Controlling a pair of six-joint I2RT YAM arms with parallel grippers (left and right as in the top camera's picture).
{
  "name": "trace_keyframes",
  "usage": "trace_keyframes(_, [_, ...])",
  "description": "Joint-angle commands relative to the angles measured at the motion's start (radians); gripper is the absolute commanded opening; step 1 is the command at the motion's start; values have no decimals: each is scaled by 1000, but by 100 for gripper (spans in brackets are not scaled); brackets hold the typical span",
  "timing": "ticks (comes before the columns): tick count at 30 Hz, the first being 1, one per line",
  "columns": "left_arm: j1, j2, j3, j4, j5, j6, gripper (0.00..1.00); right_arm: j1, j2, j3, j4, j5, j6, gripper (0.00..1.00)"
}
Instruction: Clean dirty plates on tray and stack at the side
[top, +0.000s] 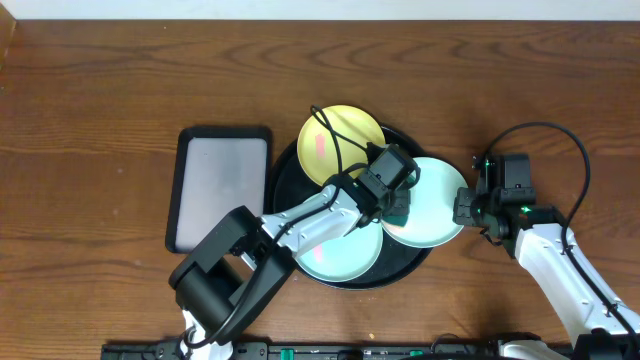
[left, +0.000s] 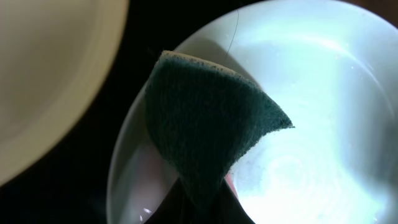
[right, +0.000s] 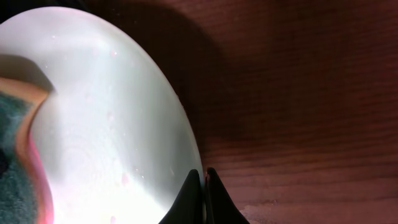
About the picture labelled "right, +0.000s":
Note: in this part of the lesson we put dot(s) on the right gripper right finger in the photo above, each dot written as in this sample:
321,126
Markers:
220,208

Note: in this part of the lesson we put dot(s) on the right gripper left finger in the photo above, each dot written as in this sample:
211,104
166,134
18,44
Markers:
188,205

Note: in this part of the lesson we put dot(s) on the green yellow sponge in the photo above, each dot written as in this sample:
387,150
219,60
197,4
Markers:
25,193

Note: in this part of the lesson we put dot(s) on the light green plate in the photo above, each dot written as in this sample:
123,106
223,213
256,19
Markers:
112,136

